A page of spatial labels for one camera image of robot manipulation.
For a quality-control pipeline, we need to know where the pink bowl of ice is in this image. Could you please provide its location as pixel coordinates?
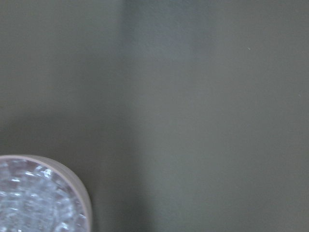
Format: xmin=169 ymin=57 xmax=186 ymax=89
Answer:
xmin=0 ymin=155 xmax=93 ymax=232

